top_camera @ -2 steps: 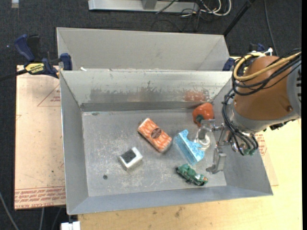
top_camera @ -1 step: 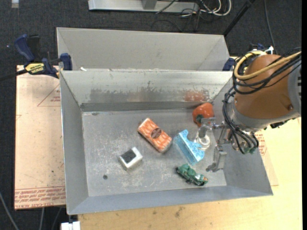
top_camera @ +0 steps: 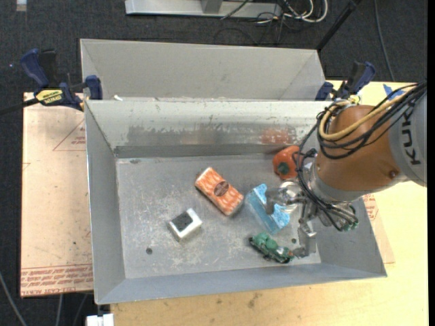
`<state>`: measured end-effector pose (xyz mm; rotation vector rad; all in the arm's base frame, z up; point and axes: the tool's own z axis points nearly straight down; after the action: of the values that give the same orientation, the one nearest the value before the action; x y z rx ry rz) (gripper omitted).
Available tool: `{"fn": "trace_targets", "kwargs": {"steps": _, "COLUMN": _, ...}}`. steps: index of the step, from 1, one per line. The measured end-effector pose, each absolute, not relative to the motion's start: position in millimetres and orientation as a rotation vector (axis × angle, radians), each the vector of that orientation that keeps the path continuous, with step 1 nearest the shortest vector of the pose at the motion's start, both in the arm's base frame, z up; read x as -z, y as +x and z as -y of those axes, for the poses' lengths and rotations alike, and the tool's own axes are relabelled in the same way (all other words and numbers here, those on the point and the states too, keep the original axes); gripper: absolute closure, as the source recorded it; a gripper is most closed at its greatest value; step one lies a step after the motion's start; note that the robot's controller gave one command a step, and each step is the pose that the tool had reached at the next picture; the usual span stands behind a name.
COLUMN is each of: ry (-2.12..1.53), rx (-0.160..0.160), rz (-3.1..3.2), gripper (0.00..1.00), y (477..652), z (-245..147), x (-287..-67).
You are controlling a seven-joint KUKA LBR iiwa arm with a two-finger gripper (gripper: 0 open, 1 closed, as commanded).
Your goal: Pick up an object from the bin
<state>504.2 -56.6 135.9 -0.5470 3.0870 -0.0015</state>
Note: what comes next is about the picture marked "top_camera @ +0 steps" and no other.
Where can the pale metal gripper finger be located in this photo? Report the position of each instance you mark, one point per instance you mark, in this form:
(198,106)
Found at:
(309,243)
(271,195)

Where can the blue sponge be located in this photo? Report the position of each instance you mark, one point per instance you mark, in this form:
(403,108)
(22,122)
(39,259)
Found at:
(260,204)

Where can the orange toy bell pepper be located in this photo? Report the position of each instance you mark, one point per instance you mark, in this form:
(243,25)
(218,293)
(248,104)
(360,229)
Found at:
(285,161)

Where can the brown cardboard board, red print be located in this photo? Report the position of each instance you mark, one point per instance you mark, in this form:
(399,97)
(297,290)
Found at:
(54,189)

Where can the white box with black top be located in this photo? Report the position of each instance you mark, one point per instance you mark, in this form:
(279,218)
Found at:
(185,223)

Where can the green toy vehicle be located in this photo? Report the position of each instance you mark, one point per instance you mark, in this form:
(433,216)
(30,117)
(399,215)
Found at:
(268,244)

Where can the orange packet with brown label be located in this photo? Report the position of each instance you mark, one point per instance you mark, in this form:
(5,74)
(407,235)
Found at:
(219,190)

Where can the grey metal bin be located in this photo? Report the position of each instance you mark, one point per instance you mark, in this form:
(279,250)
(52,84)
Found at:
(163,182)

